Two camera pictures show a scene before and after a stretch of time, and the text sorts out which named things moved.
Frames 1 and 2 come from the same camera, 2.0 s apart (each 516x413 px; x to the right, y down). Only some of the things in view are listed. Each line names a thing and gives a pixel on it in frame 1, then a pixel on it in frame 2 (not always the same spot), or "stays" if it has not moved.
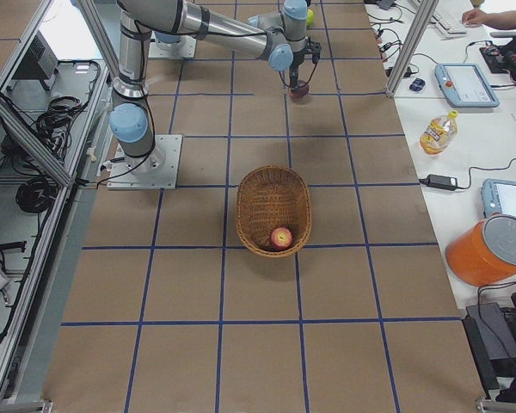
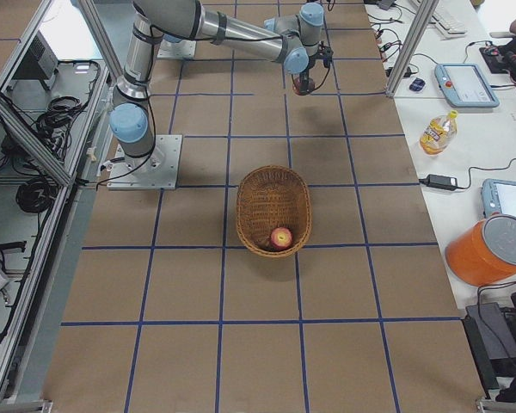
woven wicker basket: (270, 198) stays
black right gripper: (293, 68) to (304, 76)
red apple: (281, 237) stays
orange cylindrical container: (491, 249) stays
